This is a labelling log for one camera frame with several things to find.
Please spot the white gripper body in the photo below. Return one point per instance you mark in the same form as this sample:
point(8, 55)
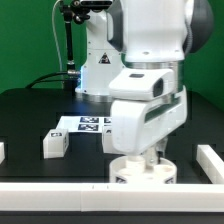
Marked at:
point(136, 126)

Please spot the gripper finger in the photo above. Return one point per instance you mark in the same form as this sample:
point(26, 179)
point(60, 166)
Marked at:
point(151, 157)
point(162, 146)

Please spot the white round stool seat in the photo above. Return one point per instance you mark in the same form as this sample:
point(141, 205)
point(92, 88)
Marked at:
point(135, 170)

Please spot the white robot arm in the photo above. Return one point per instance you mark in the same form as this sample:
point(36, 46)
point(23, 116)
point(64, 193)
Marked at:
point(135, 59)

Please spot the white sheet with markers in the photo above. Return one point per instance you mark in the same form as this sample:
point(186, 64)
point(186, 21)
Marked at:
point(85, 124)

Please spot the white right fence bar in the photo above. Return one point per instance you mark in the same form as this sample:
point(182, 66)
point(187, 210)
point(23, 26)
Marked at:
point(211, 163)

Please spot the white fence bar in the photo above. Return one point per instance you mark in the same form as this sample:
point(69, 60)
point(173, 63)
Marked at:
point(211, 163)
point(111, 197)

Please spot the white left fence block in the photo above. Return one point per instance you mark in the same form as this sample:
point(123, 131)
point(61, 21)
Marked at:
point(2, 152)

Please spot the white front fence bar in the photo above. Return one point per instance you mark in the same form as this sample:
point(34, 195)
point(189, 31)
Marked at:
point(111, 197)

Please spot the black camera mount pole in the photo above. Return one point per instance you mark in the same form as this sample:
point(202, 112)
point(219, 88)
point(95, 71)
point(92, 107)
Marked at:
point(69, 36)

